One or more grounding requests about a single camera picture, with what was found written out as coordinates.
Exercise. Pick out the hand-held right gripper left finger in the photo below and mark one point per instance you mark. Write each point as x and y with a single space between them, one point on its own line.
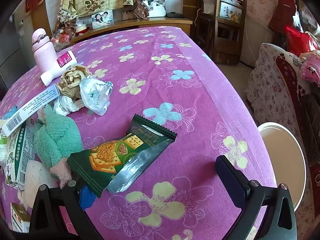
86 200

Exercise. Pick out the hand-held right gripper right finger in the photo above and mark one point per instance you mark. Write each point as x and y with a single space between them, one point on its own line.
230 182

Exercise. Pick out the green cracker packet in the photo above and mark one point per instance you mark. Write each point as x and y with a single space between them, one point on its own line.
112 152

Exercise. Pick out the white bucket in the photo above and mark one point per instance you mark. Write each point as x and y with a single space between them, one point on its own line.
280 155

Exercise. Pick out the green white milk carton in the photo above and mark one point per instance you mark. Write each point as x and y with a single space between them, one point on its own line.
18 160

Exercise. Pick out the white tissue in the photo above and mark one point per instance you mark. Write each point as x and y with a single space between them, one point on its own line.
63 106

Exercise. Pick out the white plastic bag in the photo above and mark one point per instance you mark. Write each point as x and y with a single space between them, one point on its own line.
96 100

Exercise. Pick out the white paper wrapper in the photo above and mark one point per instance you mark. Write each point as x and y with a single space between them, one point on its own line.
27 113

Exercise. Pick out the blue face mask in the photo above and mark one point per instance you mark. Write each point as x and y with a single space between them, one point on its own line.
11 112

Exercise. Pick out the brown paper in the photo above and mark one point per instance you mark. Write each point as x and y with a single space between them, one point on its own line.
71 80

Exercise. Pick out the white foam sponge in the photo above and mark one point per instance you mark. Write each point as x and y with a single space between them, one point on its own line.
36 177

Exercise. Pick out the green plush toy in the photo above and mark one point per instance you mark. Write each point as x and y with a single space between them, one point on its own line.
56 142

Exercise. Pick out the yellow green small carton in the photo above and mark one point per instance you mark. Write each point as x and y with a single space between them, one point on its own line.
18 217

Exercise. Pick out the floral covered sofa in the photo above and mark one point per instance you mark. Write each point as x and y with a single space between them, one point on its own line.
267 92

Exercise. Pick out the brown jacket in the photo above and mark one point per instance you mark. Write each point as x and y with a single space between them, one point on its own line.
312 130

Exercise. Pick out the pink floral tablecloth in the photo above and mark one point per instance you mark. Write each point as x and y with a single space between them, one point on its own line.
175 100

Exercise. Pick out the red patterned sofa throw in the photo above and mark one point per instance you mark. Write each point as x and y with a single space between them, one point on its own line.
287 80

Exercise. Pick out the white bottle magenta label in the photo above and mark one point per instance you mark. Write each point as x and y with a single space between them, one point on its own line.
56 71

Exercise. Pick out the dark wooden chair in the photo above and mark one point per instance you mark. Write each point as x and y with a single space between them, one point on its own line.
225 47

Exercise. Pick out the pink printed blanket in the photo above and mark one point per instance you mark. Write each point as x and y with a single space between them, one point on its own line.
311 65

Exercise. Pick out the pink water bottle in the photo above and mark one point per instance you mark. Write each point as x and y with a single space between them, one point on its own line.
43 55

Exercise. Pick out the red plastic bag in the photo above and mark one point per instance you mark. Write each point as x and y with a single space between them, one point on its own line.
298 41

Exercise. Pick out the plastic wrapped gift basket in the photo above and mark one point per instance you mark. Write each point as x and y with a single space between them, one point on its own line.
65 32

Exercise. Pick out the framed picture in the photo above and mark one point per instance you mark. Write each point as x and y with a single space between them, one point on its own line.
230 12

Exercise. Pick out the grey refrigerator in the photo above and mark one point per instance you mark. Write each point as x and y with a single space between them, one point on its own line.
20 42

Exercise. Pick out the wooden cabinet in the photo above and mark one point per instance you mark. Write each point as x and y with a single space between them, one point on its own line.
160 22

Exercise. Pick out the black set-top box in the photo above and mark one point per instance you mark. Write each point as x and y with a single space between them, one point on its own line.
176 14

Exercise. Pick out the red hanging garment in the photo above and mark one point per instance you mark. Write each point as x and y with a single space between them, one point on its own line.
282 12

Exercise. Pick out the framed couple photo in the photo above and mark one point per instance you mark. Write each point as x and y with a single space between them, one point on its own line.
102 18

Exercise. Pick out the tall floral dust cover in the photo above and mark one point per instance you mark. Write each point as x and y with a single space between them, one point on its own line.
255 0

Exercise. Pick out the framed wedding photo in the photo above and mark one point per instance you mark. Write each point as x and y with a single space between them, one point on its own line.
157 7

